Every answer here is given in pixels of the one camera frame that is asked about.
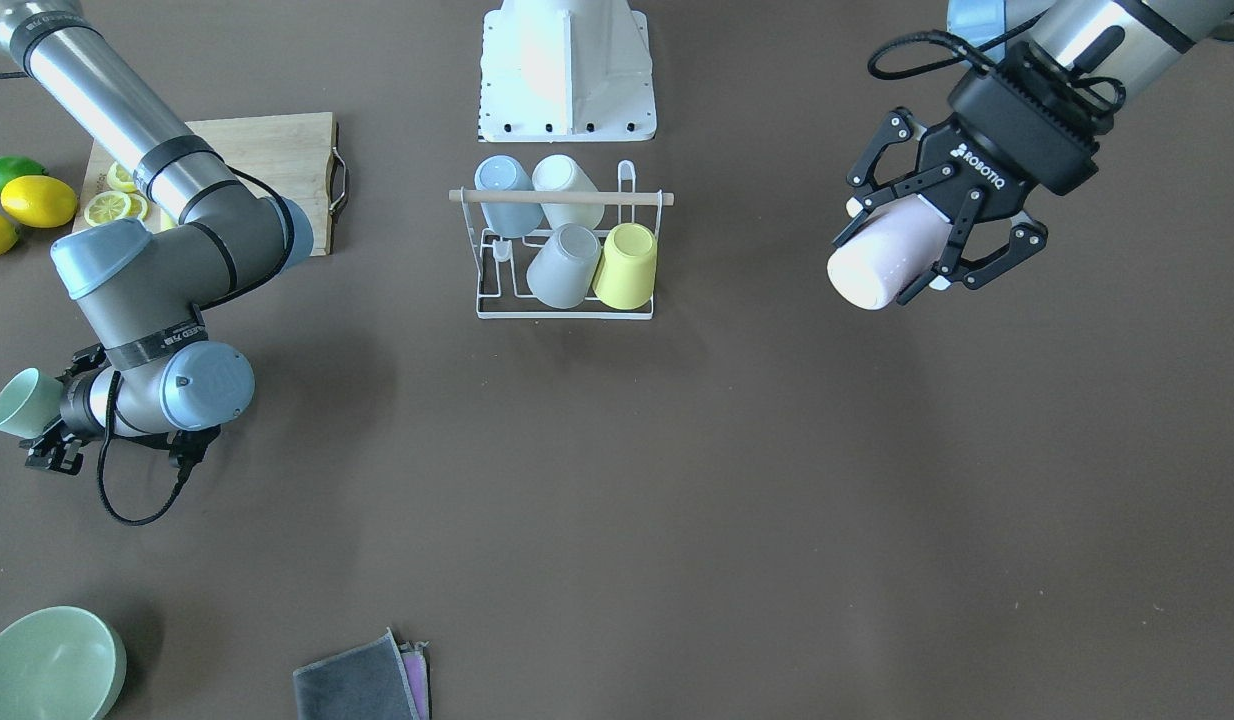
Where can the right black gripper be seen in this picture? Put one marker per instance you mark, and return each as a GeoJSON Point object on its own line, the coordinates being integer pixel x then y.
{"type": "Point", "coordinates": [74, 406]}

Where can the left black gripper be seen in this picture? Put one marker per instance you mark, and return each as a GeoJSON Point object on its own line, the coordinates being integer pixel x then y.
{"type": "Point", "coordinates": [962, 164]}

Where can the green plastic cup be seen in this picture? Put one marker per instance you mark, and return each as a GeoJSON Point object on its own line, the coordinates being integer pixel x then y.
{"type": "Point", "coordinates": [30, 403]}

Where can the pink plastic cup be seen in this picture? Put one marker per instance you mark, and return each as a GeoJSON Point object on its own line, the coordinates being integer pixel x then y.
{"type": "Point", "coordinates": [897, 244]}

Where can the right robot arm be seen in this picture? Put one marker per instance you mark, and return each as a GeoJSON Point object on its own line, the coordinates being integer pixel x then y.
{"type": "Point", "coordinates": [154, 377]}

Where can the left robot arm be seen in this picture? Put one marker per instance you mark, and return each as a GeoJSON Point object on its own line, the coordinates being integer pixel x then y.
{"type": "Point", "coordinates": [1132, 42]}

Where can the yellow plastic cup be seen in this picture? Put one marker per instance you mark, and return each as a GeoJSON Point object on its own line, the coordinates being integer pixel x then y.
{"type": "Point", "coordinates": [625, 276]}

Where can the white plastic cup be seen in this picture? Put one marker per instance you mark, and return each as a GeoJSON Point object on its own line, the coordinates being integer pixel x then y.
{"type": "Point", "coordinates": [559, 173]}

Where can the grey plastic cup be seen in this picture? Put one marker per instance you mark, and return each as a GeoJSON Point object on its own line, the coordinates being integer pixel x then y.
{"type": "Point", "coordinates": [560, 275]}

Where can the green bowl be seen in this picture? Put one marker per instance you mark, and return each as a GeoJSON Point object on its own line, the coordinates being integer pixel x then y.
{"type": "Point", "coordinates": [60, 663]}

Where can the lemon slice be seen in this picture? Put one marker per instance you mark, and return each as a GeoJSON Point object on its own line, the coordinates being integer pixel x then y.
{"type": "Point", "coordinates": [119, 179]}
{"type": "Point", "coordinates": [106, 207]}

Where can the green lime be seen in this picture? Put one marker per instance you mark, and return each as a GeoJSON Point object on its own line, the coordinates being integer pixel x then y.
{"type": "Point", "coordinates": [17, 166]}

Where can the wooden cutting board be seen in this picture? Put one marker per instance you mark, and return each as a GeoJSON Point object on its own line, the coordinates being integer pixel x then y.
{"type": "Point", "coordinates": [295, 154]}

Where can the grey folded cloth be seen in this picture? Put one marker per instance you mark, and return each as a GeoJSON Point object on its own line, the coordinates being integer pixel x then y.
{"type": "Point", "coordinates": [383, 679]}

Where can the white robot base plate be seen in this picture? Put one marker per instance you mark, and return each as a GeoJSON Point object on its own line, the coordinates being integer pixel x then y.
{"type": "Point", "coordinates": [566, 72]}

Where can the white wire cup rack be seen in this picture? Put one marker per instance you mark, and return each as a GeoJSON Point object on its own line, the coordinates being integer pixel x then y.
{"type": "Point", "coordinates": [506, 228]}

